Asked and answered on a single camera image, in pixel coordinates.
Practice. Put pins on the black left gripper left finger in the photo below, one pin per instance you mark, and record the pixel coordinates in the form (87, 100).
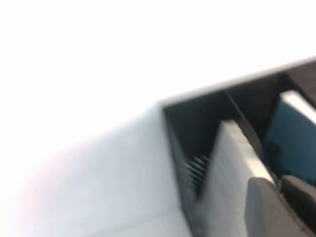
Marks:
(266, 212)

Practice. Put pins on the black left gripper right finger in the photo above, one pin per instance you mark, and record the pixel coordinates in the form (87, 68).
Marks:
(303, 197)

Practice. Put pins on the white car suspension book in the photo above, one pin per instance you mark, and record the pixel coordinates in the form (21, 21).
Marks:
(288, 138)

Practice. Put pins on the thin white paperback book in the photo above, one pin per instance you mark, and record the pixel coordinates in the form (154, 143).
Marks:
(229, 177)

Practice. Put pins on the black plastic book stand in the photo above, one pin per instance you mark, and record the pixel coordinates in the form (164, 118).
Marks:
(192, 118)

